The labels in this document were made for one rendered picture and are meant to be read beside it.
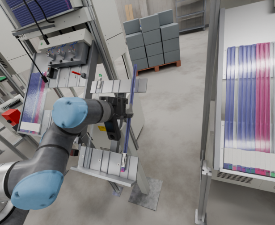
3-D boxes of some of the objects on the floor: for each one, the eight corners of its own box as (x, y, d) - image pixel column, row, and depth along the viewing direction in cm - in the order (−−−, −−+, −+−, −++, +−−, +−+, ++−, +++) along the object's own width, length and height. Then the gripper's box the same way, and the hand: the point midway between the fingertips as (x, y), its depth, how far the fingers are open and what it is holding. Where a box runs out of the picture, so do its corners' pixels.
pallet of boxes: (172, 57, 399) (169, 9, 333) (180, 65, 337) (178, 8, 270) (133, 67, 411) (123, 22, 344) (134, 77, 348) (121, 24, 281)
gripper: (115, 96, 44) (141, 100, 63) (91, 96, 48) (122, 99, 67) (114, 122, 44) (140, 118, 64) (90, 120, 48) (121, 117, 68)
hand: (129, 115), depth 64 cm, fingers closed, pressing on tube
